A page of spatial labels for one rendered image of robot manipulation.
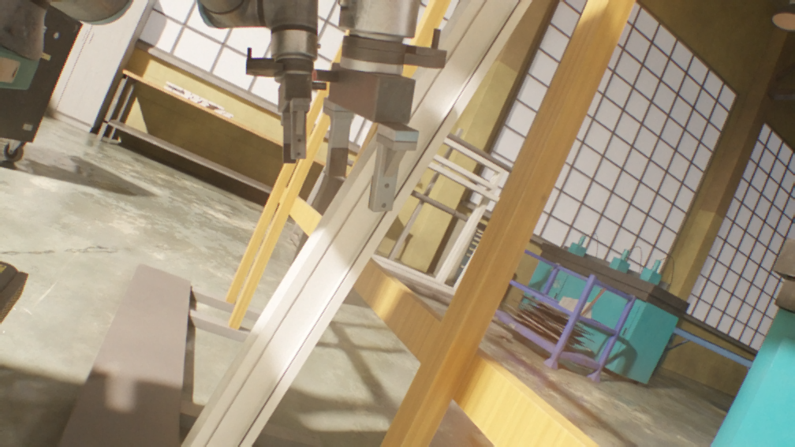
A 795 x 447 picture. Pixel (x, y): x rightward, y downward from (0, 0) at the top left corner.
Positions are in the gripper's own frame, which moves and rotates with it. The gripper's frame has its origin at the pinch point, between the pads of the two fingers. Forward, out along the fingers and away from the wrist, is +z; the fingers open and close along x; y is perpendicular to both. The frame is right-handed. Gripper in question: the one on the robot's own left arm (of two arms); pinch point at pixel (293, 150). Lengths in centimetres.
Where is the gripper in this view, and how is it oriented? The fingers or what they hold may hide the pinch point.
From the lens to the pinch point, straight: 97.4
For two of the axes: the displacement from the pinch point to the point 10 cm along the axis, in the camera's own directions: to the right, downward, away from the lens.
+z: 0.0, 10.0, 0.6
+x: -3.0, -0.6, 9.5
